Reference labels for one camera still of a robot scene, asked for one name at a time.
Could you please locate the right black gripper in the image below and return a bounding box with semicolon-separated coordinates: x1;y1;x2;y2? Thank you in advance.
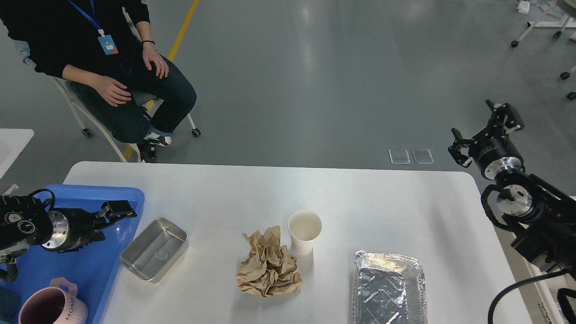
448;100;525;180

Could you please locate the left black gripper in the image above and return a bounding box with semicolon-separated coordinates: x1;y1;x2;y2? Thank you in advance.
41;200;137;253

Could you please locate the small stainless steel tray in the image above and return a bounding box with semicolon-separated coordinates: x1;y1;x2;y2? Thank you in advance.
120;217;189;284

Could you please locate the pink mug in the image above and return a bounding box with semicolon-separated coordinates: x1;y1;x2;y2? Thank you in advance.
18;277;88;324

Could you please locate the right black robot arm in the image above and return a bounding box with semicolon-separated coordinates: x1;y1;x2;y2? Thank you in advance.
448;100;576;324

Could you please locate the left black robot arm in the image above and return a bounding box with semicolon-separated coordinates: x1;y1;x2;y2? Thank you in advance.
0;189;137;283

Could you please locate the blue plastic tray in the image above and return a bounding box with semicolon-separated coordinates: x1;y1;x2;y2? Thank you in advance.
1;184;145;324

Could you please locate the clear floor plate right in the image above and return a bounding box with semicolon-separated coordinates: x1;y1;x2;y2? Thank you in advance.
411;149;435;164

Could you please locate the clear floor plate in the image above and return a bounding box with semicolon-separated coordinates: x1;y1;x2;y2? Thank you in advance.
388;149;411;164
411;149;435;164

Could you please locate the clear floor plate left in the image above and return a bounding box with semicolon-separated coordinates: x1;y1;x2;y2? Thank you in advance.
388;149;411;164

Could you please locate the white side table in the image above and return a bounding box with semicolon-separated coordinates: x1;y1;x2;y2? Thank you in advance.
0;128;34;178

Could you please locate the white wheeled chair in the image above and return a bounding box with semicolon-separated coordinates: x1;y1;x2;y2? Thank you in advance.
11;9;202;162

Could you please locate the white rolling cart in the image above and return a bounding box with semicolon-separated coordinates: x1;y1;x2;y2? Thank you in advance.
510;0;576;49

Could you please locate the crumpled brown paper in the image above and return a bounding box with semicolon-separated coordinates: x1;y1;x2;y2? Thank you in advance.
236;225;302;298

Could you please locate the person in black sweater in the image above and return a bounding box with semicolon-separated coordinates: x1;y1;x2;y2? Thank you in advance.
1;0;196;163

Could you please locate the aluminium foil tray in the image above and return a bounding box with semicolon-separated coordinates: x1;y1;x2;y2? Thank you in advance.
352;250;428;324

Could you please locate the white paper cup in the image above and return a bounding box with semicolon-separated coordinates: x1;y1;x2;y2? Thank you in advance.
288;210;322;256

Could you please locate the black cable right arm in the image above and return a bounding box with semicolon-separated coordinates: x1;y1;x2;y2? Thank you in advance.
487;269;572;324

